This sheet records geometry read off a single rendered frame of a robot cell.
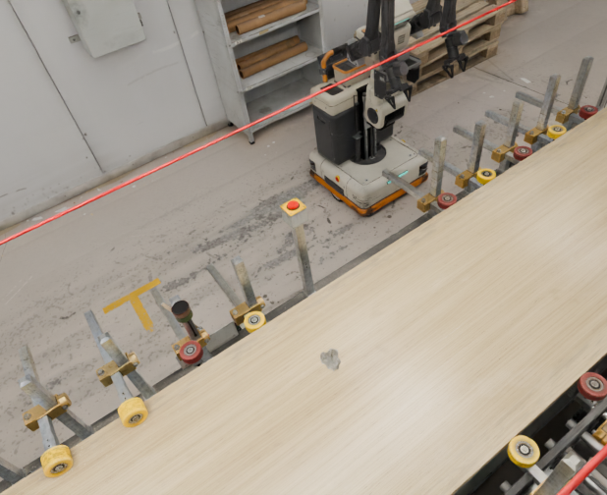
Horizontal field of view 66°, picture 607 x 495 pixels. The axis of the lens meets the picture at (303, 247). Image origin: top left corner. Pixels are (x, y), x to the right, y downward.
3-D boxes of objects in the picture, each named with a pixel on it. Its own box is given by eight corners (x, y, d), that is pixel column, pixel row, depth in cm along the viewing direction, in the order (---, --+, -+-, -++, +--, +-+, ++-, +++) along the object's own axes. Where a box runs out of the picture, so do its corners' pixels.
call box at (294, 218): (283, 221, 174) (279, 205, 168) (298, 212, 176) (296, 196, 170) (293, 231, 169) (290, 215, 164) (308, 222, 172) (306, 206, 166)
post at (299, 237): (303, 294, 205) (287, 219, 173) (311, 288, 207) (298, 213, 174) (308, 300, 203) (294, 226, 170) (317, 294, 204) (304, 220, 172)
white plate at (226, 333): (182, 368, 187) (174, 356, 180) (238, 333, 195) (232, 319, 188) (183, 369, 187) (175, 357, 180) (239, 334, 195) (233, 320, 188)
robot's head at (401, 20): (361, 18, 255) (374, 1, 241) (391, 6, 262) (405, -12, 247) (375, 41, 255) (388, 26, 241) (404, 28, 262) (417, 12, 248)
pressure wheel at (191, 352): (185, 363, 178) (175, 347, 169) (203, 352, 180) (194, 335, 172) (193, 378, 173) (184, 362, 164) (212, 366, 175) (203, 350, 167)
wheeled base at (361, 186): (308, 177, 368) (304, 151, 350) (370, 143, 388) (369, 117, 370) (363, 221, 326) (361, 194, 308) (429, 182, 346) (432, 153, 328)
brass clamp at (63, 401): (29, 418, 156) (21, 412, 153) (69, 395, 160) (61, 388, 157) (33, 433, 152) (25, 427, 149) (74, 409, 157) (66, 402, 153)
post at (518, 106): (495, 182, 250) (513, 100, 215) (499, 179, 251) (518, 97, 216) (500, 185, 247) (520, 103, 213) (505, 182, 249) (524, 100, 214)
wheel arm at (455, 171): (417, 155, 246) (417, 148, 243) (422, 153, 247) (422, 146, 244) (483, 195, 220) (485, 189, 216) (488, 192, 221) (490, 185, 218)
